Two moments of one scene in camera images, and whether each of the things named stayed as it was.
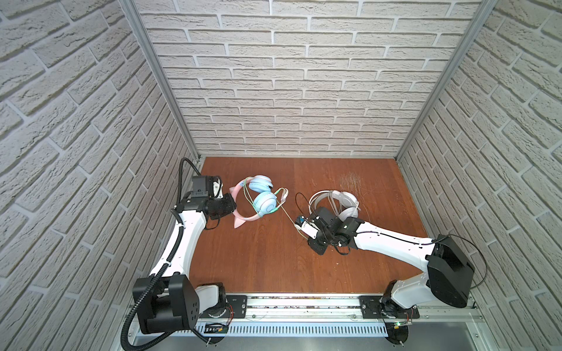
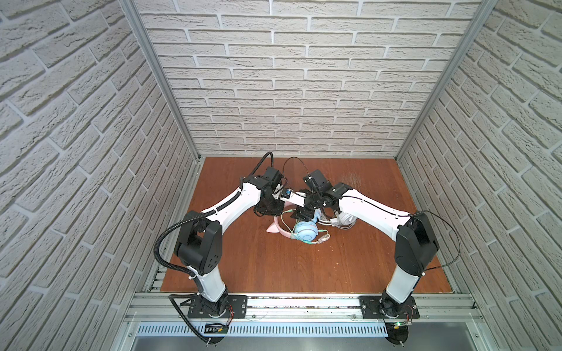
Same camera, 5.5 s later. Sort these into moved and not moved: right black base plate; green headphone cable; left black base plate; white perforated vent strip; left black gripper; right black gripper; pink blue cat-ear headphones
Moved: right black gripper; green headphone cable; left black gripper; pink blue cat-ear headphones
Not moved: right black base plate; left black base plate; white perforated vent strip
